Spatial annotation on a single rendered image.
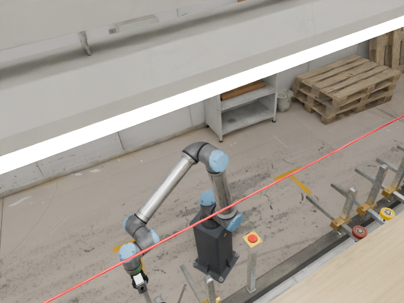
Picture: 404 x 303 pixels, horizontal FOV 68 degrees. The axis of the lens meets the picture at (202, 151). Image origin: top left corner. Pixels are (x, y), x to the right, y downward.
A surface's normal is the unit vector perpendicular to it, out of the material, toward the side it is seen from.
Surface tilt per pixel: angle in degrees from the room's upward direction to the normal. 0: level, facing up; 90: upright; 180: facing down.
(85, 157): 90
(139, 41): 0
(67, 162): 90
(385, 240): 0
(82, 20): 90
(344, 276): 0
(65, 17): 90
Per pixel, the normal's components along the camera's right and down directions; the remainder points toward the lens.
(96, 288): -0.09, -0.77
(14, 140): 0.49, 0.52
